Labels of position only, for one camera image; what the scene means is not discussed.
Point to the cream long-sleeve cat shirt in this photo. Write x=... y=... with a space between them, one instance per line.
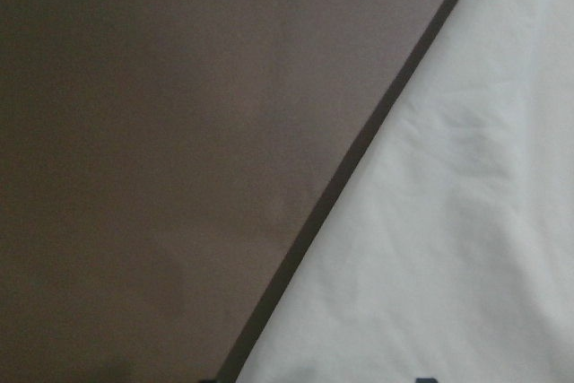
x=449 y=254

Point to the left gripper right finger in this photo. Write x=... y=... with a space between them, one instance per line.
x=426 y=380

